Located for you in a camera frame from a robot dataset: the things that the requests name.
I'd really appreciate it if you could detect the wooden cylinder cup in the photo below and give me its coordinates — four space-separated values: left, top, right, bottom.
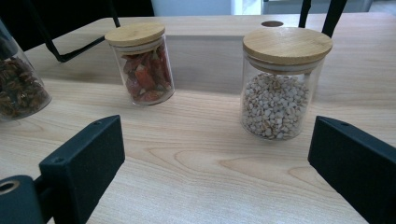
240 26 334 141

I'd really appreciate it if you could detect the round wooden disc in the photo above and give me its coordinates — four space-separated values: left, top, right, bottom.
104 21 176 106

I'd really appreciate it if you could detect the glass jar with brown spices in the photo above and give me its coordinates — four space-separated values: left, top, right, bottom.
0 18 53 122

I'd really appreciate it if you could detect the black desktop shelf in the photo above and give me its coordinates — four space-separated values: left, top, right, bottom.
22 0 348 63

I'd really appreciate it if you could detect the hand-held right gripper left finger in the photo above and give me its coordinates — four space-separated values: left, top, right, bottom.
33 115 126 224

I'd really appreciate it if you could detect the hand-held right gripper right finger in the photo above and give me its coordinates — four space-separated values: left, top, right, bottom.
307 116 396 224

